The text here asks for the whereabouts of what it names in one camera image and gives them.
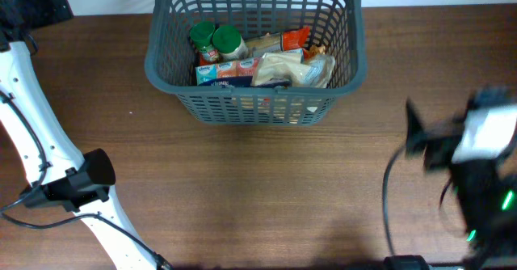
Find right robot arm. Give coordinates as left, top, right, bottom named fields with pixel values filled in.
left=381, top=86, right=516, bottom=269

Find spaghetti pack orange ends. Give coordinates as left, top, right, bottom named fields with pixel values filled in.
left=245, top=27, right=311, bottom=57

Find beige plastic bag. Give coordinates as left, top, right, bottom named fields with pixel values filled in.
left=251, top=52, right=336, bottom=88

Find beige snack bag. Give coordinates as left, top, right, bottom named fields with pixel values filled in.
left=237, top=43, right=326, bottom=124

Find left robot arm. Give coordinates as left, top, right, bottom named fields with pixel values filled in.
left=1, top=0, right=171, bottom=269

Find grey plastic shopping basket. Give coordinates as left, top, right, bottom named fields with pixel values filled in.
left=145, top=0, right=367, bottom=125

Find tissue multipack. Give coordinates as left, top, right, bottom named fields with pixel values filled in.
left=195, top=57, right=260, bottom=87

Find green lid jar plain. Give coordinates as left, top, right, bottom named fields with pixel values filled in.
left=212, top=25, right=249, bottom=61

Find green lid jar with label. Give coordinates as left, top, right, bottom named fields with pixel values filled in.
left=190, top=21, right=220, bottom=62

